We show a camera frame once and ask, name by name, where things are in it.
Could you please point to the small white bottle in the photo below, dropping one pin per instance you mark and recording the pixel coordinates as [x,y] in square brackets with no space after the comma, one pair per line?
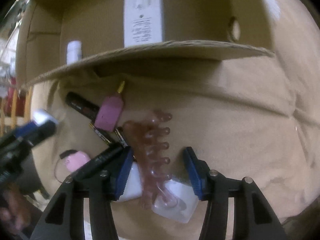
[73,51]

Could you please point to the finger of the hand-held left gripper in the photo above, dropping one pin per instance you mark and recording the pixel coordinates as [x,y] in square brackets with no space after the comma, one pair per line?
[37,128]

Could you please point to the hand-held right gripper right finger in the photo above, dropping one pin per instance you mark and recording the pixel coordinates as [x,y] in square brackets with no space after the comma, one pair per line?
[195,176]

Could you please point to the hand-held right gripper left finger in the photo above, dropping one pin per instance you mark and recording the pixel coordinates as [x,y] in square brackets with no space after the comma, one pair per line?
[122,173]

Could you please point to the pink hair claw clip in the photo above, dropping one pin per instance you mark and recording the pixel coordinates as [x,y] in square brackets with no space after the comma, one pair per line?
[155,152]

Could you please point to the white earbud case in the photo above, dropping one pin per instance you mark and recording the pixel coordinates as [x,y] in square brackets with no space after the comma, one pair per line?
[133,183]

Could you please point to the tall white carton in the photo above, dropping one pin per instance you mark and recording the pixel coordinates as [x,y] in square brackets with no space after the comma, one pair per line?
[142,12]

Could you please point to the pink block with gold tip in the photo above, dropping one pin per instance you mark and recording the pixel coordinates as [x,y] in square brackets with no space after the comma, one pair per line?
[110,113]

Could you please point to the red container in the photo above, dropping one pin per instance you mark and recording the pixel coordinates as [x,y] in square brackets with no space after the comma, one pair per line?
[11,100]

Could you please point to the clear plastic case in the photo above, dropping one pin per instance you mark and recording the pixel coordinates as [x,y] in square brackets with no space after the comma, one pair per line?
[180,202]

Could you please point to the brown cardboard box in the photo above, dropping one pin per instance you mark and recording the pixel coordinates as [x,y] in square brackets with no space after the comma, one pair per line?
[100,20]

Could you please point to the wooden rack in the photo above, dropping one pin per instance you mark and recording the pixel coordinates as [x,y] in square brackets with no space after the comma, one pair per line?
[20,115]

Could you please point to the black pen with gold band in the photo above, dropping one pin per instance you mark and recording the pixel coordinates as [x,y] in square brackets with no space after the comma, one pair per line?
[100,135]

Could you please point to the slim black marker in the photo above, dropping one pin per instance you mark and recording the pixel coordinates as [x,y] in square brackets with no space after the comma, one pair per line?
[100,158]

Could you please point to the person's left hand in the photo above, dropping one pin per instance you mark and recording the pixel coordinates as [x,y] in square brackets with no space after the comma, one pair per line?
[12,212]

